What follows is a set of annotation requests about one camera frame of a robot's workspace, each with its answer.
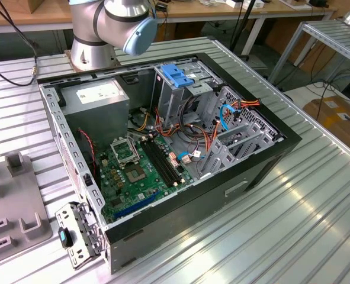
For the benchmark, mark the metal slat side table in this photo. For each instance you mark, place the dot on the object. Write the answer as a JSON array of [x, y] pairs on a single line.
[[325, 32]]

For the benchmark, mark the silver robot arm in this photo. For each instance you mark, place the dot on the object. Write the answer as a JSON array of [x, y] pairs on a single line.
[[109, 17]]

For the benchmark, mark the grey parts rack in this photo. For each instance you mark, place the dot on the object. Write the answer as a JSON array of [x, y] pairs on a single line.
[[14, 201]]

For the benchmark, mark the flat cardboard box with label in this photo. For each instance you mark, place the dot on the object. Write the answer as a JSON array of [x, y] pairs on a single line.
[[334, 118]]

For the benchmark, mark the black blue latch clip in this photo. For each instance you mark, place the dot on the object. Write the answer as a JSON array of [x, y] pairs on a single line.
[[64, 238]]

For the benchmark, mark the grey metal disk bay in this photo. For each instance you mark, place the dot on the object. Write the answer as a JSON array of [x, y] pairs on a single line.
[[251, 133]]

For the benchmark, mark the CPU socket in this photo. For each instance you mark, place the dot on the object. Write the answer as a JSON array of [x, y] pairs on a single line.
[[135, 174]]

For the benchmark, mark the brown square base plate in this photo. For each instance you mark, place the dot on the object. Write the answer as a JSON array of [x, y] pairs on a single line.
[[69, 60]]

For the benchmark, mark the blue plastic disk carrier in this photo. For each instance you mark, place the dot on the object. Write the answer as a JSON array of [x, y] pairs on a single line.
[[173, 75]]

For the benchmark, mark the black PC case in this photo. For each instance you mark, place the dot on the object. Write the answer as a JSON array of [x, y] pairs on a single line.
[[192, 213]]

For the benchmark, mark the grey power supply unit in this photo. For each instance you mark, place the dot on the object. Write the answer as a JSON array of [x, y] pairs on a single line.
[[97, 118]]

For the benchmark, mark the green motherboard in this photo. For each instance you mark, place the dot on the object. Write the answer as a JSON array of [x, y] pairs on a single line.
[[151, 183]]

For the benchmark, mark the black tripod stand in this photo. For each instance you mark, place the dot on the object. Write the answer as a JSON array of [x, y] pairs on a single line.
[[241, 26]]

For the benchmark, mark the grey metal slot bracket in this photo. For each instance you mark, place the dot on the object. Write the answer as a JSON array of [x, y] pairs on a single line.
[[83, 233]]

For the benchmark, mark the wooden desk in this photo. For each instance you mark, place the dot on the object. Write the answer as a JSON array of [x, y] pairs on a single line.
[[186, 10]]

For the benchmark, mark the black RAM slot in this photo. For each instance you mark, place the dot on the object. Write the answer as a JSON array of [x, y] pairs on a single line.
[[166, 161], [158, 164]]

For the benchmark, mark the grey metal drive cage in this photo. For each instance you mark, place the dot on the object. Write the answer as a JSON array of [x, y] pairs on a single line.
[[168, 100]]

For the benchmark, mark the blue expansion slot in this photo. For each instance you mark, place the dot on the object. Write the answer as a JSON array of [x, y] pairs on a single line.
[[136, 205]]

